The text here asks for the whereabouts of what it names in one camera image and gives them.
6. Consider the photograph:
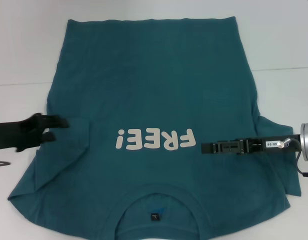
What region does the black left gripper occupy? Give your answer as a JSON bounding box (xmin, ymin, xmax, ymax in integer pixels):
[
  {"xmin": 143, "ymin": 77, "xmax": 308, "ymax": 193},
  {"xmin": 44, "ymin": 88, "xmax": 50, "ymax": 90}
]
[{"xmin": 0, "ymin": 113, "xmax": 71, "ymax": 153}]

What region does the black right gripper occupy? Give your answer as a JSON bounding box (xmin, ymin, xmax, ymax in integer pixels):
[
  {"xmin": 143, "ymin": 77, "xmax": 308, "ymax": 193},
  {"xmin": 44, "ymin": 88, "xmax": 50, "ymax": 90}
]
[{"xmin": 201, "ymin": 134, "xmax": 303, "ymax": 156}]

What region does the teal t-shirt with FREE print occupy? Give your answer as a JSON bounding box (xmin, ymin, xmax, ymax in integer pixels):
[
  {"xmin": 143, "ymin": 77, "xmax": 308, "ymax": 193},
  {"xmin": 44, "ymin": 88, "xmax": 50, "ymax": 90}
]
[{"xmin": 7, "ymin": 16, "xmax": 302, "ymax": 240}]

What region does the right gripper cable with plug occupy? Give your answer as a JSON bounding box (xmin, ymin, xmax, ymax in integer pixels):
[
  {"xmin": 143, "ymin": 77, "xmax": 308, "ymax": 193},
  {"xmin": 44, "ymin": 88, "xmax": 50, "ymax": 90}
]
[{"xmin": 278, "ymin": 138, "xmax": 308, "ymax": 179}]

